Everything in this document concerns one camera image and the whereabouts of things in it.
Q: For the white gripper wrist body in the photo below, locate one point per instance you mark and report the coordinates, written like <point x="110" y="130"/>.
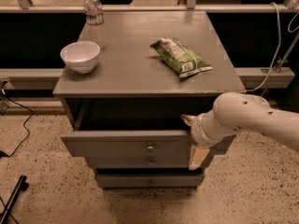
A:
<point x="197" y="132"/>

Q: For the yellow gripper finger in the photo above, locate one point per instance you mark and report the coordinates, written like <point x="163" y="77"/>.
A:
<point x="188" y="119"/>
<point x="197" y="156"/>

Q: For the grey top drawer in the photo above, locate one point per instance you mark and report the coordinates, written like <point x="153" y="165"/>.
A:
<point x="128" y="143"/>

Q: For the grey drawer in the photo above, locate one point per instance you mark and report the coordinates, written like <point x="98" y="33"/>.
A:
<point x="128" y="143"/>
<point x="149" y="181"/>
<point x="137" y="162"/>

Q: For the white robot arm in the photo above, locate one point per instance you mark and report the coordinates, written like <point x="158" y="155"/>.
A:
<point x="234" y="113"/>

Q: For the grey wooden drawer cabinet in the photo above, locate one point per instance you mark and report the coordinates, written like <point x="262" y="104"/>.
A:
<point x="132" y="89"/>

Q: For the grey bottom drawer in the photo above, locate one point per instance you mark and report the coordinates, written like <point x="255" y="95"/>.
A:
<point x="149" y="181"/>

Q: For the grey middle drawer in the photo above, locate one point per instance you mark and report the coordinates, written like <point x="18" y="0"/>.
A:
<point x="137" y="162"/>

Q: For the green chip bag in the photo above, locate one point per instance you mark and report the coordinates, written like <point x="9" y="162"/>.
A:
<point x="183" y="60"/>

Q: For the metal railing beam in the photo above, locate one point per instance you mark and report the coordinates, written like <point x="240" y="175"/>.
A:
<point x="234" y="8"/>

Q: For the white ceramic bowl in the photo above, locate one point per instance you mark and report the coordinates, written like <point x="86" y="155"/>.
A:
<point x="81" y="56"/>

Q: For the clear plastic water bottle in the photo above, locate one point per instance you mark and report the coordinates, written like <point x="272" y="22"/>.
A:
<point x="95" y="21"/>

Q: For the black stand leg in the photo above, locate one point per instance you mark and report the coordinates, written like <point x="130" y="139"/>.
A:
<point x="21" y="185"/>

